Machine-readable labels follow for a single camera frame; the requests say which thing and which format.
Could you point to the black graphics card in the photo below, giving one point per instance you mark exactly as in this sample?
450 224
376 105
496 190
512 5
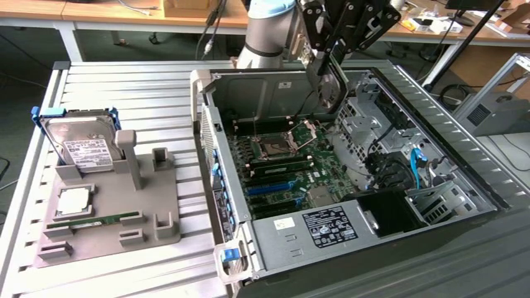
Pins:
332 90

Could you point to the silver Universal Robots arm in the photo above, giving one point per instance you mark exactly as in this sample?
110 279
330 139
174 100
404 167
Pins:
265 34

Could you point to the white cup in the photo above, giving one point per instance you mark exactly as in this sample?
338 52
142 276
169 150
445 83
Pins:
404 3

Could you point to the white box black panel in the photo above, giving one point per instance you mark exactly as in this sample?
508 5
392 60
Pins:
418 25

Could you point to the wooden desk with clutter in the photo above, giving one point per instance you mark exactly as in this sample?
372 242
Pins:
414 34

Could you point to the plain white carton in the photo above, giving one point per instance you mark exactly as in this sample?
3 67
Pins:
448 28

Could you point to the black slanted tripod pole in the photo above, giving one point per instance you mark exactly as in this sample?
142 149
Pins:
464 46

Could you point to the black monitor with stand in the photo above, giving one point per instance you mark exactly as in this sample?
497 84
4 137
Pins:
472 3

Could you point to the perforated metal drive cage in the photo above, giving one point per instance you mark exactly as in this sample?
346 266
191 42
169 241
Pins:
365 127

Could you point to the open metal socket cover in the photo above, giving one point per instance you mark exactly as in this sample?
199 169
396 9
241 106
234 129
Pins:
309 132

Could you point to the folded brown cardboard piece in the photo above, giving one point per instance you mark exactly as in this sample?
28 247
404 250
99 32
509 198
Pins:
517 15

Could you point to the thin socket locking lever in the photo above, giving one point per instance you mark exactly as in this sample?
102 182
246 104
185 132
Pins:
255 127

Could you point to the CPU socket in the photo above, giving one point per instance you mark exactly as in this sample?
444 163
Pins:
273 147

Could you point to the gray computer tower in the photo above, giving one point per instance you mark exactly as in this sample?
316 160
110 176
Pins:
497 118

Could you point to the black RAM stick green label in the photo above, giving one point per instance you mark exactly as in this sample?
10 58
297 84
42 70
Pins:
277 169

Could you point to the green motherboard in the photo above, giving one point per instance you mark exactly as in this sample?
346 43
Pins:
328 174

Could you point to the open black PC case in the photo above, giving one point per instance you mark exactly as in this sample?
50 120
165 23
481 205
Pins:
231 174

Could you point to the blue expansion slot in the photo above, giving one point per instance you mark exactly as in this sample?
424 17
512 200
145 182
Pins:
269 188

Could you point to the silver chipset heatsink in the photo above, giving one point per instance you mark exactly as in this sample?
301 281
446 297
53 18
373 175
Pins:
321 197

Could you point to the metal disk bay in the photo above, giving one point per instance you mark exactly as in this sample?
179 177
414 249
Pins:
438 205

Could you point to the wooden desk white legs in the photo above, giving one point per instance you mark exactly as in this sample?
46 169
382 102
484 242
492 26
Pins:
32 9

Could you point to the silver hard disk drive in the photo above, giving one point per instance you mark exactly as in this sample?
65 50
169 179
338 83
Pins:
83 149

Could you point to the blue disk caddy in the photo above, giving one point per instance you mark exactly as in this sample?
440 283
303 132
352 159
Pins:
51 112

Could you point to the gray power supply unit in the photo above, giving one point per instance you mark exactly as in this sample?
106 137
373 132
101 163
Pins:
286 242

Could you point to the gray parts rack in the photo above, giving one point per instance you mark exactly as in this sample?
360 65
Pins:
111 205

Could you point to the blue case latch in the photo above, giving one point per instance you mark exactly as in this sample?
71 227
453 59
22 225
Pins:
229 255

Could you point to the silver CPU chip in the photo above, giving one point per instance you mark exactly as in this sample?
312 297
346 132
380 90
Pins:
74 202

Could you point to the aluminium profile frame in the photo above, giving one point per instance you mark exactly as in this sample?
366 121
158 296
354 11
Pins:
516 63

